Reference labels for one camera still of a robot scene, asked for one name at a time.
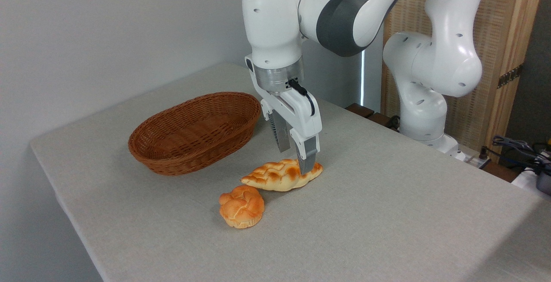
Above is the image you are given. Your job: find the brass screen hinge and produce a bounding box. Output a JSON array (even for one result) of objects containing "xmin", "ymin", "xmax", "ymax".
[{"xmin": 498, "ymin": 64, "xmax": 524, "ymax": 89}]

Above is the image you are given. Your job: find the dark brown wooden bench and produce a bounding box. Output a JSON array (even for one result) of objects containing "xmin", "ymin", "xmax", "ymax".
[{"xmin": 346, "ymin": 103, "xmax": 401, "ymax": 133}]

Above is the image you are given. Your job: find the white sheet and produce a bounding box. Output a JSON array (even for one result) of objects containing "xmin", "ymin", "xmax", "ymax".
[{"xmin": 511, "ymin": 168, "xmax": 551, "ymax": 201}]

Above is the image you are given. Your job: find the grey tablecloth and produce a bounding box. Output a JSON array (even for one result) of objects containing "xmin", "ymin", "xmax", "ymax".
[{"xmin": 30, "ymin": 62, "xmax": 551, "ymax": 282}]

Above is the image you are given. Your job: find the white power strip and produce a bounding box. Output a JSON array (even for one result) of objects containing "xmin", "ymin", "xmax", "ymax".
[{"xmin": 463, "ymin": 154, "xmax": 491, "ymax": 170}]

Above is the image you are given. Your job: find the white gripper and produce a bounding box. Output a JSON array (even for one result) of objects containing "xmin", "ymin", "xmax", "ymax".
[{"xmin": 245, "ymin": 55, "xmax": 322, "ymax": 175}]

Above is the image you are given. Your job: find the tangled dark cable bundle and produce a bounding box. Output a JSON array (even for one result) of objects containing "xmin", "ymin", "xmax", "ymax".
[{"xmin": 480, "ymin": 135, "xmax": 551, "ymax": 175}]

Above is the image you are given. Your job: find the long braided bread loaf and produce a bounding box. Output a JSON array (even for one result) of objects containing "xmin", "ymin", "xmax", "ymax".
[{"xmin": 241, "ymin": 158, "xmax": 323, "ymax": 192}]

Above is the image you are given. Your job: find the brown oval wicker basket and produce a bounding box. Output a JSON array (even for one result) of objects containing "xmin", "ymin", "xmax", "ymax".
[{"xmin": 128, "ymin": 92, "xmax": 262, "ymax": 176}]

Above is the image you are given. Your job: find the round knotted bread roll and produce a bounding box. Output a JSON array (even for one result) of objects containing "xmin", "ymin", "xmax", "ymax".
[{"xmin": 219, "ymin": 185, "xmax": 265, "ymax": 229}]

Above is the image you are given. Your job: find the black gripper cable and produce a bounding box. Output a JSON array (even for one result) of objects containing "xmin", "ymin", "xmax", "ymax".
[{"xmin": 288, "ymin": 79, "xmax": 316, "ymax": 117}]

